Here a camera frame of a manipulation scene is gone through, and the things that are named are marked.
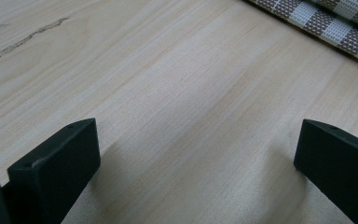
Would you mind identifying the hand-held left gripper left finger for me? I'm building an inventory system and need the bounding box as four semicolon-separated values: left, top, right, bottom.
1;118;102;224

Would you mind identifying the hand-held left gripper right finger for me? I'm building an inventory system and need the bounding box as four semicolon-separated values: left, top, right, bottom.
293;119;358;224

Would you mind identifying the brown white striped woven placemat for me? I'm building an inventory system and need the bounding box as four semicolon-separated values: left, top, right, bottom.
245;0;358;68

